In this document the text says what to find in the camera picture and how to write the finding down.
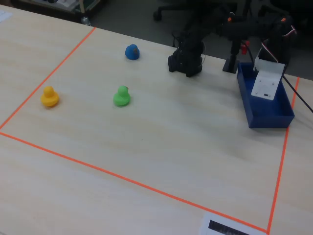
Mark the green rubber duck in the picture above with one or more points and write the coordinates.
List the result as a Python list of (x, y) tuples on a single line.
[(121, 96)]

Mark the blue rubber duck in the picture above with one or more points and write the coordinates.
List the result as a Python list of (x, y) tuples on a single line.
[(132, 52)]

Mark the yellow rubber duck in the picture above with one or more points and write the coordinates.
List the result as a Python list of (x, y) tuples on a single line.
[(49, 97)]

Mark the blue plastic box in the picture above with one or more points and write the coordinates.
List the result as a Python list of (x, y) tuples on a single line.
[(266, 120)]

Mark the black table clamp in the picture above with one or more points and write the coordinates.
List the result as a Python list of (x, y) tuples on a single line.
[(232, 61)]

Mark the white paper with black bar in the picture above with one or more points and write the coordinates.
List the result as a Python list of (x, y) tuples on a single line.
[(225, 226)]

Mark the white gripper camera mount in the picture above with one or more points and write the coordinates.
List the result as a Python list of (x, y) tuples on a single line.
[(265, 84)]

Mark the dark storage cart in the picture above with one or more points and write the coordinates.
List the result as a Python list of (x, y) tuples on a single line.
[(61, 6)]

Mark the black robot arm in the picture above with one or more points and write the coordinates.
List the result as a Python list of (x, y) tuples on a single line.
[(188, 56)]

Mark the orange tape strip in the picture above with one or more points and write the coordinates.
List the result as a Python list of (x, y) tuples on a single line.
[(122, 178), (281, 166), (46, 79)]

